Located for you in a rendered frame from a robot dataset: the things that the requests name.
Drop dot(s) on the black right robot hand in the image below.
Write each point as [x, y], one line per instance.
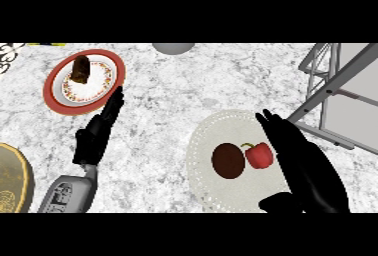
[305, 166]

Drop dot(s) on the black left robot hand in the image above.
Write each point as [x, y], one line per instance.
[98, 130]

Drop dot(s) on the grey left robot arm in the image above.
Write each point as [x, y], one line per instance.
[69, 193]

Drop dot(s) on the red bell pepper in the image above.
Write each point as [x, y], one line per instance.
[259, 155]

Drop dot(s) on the white round placemat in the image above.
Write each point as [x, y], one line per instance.
[231, 186]

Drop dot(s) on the grey metal tiered shelf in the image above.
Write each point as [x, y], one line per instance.
[345, 83]

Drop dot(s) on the red rimmed floral plate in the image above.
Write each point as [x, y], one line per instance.
[60, 96]

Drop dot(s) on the dark brown oval object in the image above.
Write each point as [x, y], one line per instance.
[228, 160]

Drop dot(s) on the brown food piece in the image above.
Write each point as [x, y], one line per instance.
[80, 69]

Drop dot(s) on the golden round tray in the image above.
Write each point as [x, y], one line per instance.
[12, 176]

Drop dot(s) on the yellow flat object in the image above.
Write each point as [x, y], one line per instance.
[46, 44]

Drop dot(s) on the black and white patterned object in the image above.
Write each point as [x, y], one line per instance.
[10, 55]

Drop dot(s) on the grey round object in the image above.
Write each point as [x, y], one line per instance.
[173, 47]

